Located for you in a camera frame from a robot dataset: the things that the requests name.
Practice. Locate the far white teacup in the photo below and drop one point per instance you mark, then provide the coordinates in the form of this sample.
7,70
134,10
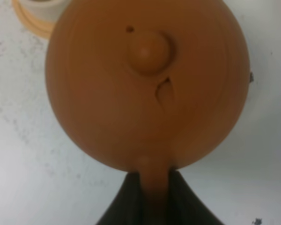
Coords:
43,3

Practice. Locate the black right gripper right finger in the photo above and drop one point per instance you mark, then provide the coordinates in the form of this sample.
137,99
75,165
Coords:
185,208

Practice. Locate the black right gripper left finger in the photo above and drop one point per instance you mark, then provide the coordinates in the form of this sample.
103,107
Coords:
127,207

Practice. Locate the far orange coaster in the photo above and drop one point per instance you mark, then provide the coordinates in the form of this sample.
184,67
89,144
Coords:
35,25

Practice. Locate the brown clay teapot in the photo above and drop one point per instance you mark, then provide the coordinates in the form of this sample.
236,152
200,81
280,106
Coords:
147,86

